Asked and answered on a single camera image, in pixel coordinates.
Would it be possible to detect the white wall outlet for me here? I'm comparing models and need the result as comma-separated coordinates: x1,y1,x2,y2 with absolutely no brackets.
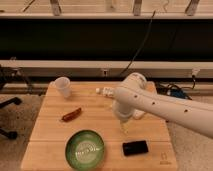
102,69,109,77

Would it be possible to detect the blue power box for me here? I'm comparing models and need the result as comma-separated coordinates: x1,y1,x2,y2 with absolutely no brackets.
169,89,187,99

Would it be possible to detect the black rectangular phone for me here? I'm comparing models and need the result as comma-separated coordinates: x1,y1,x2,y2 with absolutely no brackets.
122,140,149,156

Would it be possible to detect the black office chair base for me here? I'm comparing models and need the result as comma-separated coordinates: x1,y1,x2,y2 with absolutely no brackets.
0,65,33,140

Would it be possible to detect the red chili pepper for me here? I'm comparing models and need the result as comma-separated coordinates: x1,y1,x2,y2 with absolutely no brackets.
61,108,82,122

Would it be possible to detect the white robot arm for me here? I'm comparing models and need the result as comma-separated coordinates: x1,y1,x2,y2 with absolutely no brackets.
113,73,213,139

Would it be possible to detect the white soap bar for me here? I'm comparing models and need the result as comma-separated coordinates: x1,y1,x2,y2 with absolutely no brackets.
133,110,145,120

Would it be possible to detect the black hanging cable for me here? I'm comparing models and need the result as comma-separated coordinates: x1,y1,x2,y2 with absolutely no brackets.
118,9,157,78

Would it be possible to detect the green ceramic bowl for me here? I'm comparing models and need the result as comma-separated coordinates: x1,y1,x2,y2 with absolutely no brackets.
65,130,105,171

